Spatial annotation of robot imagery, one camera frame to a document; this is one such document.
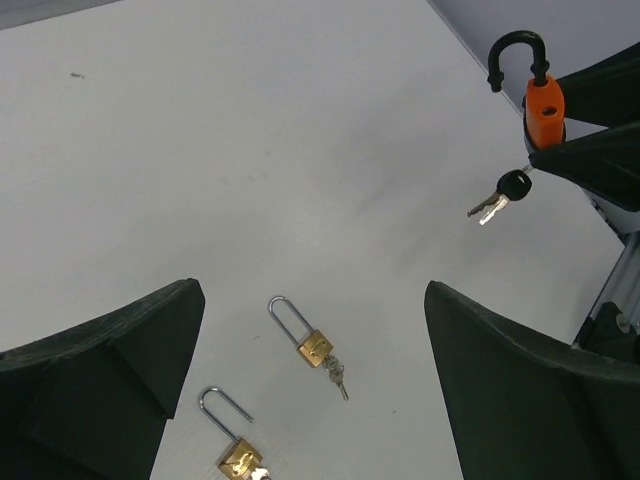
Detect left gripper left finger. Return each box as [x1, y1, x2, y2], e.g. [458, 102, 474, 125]
[1, 279, 205, 479]

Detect black headed key bunch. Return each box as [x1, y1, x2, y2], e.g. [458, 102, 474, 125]
[467, 169, 532, 225]

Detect right brass padlock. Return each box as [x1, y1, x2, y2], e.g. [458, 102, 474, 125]
[268, 295, 334, 368]

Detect keys of right padlock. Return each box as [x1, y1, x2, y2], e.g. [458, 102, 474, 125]
[323, 355, 349, 401]

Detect brass padlock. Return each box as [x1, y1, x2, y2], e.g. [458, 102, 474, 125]
[268, 295, 334, 368]
[198, 386, 269, 480]

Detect orange black padlock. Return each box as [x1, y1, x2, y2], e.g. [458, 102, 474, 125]
[487, 30, 566, 151]

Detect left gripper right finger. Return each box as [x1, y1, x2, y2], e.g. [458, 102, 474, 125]
[424, 281, 639, 479]

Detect silver keys of left padlock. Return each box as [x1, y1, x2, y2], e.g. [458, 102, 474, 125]
[250, 467, 271, 480]

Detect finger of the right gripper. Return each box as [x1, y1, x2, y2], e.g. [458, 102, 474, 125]
[529, 122, 639, 212]
[557, 43, 640, 128]

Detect left brass padlock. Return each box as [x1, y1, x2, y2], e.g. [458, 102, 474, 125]
[198, 386, 269, 480]

